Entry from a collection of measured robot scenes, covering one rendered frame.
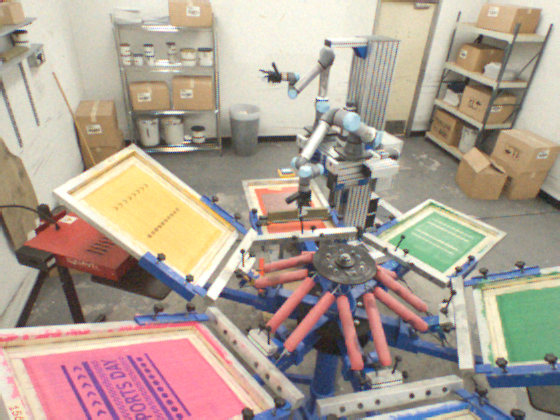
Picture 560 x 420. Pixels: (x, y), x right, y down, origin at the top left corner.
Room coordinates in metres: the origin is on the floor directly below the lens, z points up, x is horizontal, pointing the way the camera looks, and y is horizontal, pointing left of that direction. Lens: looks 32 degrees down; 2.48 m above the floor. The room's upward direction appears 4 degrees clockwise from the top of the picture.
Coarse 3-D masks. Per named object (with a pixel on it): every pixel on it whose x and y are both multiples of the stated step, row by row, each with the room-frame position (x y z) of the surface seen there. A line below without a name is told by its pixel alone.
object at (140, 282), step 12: (96, 276) 1.61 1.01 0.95; (132, 276) 1.62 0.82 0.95; (144, 276) 1.63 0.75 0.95; (120, 288) 1.53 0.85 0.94; (132, 288) 1.53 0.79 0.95; (144, 288) 1.54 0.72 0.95; (156, 288) 1.54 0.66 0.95; (168, 288) 1.55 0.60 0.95; (228, 288) 1.60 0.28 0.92; (240, 300) 1.55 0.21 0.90; (252, 300) 1.53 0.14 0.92; (264, 300) 1.53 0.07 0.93; (276, 312) 1.49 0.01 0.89
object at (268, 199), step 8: (256, 192) 2.64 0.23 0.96; (264, 192) 2.65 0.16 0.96; (272, 192) 2.66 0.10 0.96; (280, 192) 2.67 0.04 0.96; (264, 200) 2.53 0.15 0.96; (272, 200) 2.54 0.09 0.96; (280, 200) 2.54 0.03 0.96; (264, 208) 2.42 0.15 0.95; (272, 208) 2.42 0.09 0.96; (280, 208) 2.43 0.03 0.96; (288, 208) 2.44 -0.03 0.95; (272, 224) 2.22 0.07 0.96; (280, 224) 2.22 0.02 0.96; (288, 224) 2.23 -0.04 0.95; (272, 232) 2.12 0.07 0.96; (280, 232) 2.13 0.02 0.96
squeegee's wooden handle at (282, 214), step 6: (270, 210) 2.16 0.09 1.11; (276, 210) 2.16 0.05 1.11; (282, 210) 2.17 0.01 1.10; (288, 210) 2.18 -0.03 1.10; (294, 210) 2.18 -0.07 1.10; (306, 210) 2.20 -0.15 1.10; (312, 210) 2.21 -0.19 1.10; (318, 210) 2.22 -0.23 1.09; (324, 210) 2.23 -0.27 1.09; (270, 216) 2.13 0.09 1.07; (276, 216) 2.14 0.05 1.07; (282, 216) 2.16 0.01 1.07; (288, 216) 2.17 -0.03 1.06; (294, 216) 2.18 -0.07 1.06; (306, 216) 2.20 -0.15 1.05; (312, 216) 2.21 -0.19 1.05; (318, 216) 2.22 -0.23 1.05; (324, 216) 2.23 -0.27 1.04
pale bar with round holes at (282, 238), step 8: (296, 232) 2.02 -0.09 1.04; (320, 232) 2.04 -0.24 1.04; (328, 232) 2.05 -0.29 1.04; (336, 232) 2.05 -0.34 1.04; (344, 232) 2.06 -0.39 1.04; (352, 232) 2.07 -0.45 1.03; (256, 240) 1.91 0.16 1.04; (264, 240) 1.93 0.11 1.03; (272, 240) 1.94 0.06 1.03; (280, 240) 1.95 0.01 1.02; (288, 240) 1.97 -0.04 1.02; (296, 240) 1.98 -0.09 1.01; (320, 240) 2.02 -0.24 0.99
